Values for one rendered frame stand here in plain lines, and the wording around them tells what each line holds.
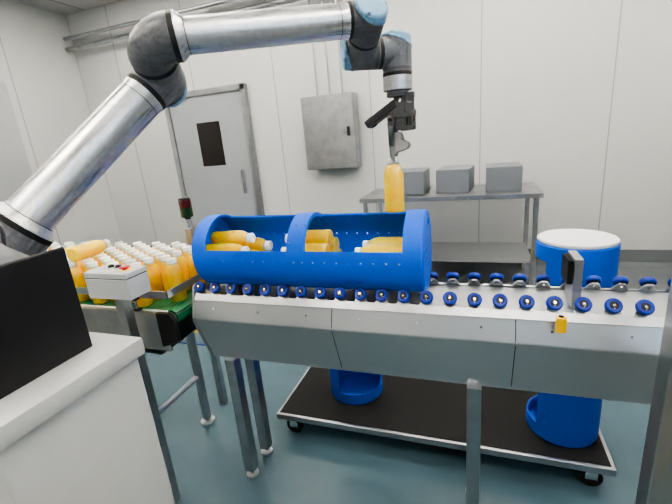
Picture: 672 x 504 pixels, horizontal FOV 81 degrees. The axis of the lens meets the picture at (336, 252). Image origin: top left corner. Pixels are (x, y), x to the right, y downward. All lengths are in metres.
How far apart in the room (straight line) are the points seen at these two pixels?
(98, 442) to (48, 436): 0.11
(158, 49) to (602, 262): 1.56
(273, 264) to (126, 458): 0.71
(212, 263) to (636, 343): 1.38
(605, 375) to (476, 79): 3.55
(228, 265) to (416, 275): 0.69
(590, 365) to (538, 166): 3.36
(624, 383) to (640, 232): 3.52
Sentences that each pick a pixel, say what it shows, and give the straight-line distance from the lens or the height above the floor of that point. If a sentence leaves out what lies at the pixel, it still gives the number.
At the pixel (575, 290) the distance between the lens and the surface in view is 1.40.
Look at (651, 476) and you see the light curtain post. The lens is 1.37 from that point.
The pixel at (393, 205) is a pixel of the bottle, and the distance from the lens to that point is 1.31.
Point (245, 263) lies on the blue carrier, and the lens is 1.47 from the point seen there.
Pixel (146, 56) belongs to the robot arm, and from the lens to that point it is 1.15.
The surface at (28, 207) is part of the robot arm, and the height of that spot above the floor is 1.40.
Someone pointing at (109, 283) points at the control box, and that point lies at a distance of 1.63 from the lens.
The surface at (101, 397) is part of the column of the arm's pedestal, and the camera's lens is 0.98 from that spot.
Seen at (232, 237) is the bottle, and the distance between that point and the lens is 1.61.
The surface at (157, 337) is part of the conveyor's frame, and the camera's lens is 1.75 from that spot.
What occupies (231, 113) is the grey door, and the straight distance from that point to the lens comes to 5.36.
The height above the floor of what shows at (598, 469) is 0.14.
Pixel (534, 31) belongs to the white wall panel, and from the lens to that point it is 4.64.
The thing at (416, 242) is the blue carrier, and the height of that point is 1.16.
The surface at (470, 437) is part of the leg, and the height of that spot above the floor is 0.42.
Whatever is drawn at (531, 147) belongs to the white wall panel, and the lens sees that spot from 4.58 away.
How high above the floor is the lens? 1.49
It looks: 16 degrees down
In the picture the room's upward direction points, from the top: 5 degrees counter-clockwise
